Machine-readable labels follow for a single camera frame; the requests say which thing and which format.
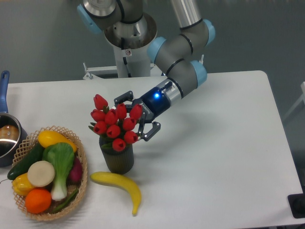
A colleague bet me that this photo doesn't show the orange fruit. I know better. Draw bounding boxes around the orange fruit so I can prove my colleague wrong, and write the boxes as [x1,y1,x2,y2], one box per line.
[25,188,52,214]

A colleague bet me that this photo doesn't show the green bok choy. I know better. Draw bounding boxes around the green bok choy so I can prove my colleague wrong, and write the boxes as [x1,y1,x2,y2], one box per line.
[42,143,74,201]

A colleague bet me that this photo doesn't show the dark grey ribbed vase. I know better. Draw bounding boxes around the dark grey ribbed vase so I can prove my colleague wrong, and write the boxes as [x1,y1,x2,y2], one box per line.
[99,137,134,174]

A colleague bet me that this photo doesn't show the black device at table edge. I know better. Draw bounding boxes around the black device at table edge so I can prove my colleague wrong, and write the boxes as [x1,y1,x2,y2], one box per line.
[287,193,305,219]

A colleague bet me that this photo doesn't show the red tulip bouquet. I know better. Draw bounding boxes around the red tulip bouquet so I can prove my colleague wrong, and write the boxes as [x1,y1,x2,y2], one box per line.
[89,94,142,152]

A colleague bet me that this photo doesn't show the white furniture piece at right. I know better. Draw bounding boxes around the white furniture piece at right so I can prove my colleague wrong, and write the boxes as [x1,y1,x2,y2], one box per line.
[292,82,305,110]

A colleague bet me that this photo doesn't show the yellow squash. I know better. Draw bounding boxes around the yellow squash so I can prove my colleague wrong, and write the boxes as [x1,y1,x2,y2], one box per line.
[38,130,77,153]

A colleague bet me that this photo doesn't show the green bean pod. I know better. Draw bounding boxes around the green bean pod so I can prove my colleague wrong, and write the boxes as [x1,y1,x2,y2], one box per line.
[51,189,79,214]

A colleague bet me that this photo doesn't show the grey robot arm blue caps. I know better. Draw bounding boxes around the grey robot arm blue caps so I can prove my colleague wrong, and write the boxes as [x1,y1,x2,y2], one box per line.
[77,0,215,141]

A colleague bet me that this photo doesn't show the yellow banana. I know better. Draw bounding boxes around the yellow banana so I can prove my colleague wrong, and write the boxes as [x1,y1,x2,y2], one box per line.
[90,171,142,216]

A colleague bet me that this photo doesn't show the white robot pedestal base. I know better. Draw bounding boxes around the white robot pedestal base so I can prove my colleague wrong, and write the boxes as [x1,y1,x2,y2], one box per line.
[82,11,205,80]

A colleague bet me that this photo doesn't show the blue handled saucepan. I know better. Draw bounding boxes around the blue handled saucepan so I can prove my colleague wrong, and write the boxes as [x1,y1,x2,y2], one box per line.
[0,71,27,167]

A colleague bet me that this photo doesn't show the beige round disc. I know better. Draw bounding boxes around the beige round disc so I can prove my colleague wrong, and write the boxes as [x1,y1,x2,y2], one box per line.
[27,161,55,187]

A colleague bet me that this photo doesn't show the dark green cucumber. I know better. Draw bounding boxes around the dark green cucumber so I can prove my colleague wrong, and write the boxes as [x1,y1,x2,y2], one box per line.
[7,143,44,180]

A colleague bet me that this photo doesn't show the woven wicker basket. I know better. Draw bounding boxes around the woven wicker basket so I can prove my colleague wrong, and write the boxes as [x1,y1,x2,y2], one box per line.
[12,126,88,221]

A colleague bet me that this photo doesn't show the yellow lemon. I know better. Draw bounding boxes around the yellow lemon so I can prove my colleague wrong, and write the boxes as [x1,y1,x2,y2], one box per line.
[12,173,35,196]

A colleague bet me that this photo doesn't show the purple sweet potato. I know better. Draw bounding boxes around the purple sweet potato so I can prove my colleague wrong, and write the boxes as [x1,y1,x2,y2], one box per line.
[68,157,82,182]

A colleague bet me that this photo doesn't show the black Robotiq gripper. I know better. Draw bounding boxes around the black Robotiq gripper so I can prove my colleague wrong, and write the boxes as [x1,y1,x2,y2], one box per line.
[113,87,171,142]

